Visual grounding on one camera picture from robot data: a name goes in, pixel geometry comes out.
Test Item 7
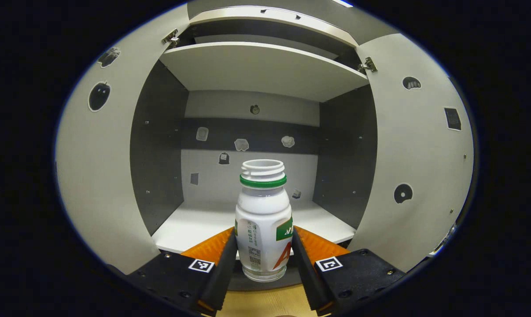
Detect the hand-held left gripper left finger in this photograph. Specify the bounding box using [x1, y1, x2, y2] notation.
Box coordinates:
[127, 227, 239, 315]

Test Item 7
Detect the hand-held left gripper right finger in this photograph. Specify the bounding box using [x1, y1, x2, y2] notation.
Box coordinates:
[291, 225, 407, 315]

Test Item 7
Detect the white green plastic bottle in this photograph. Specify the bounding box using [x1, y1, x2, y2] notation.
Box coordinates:
[235, 159, 293, 282]

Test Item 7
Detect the white cabinet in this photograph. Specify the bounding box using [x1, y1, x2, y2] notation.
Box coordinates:
[129, 7, 378, 291]

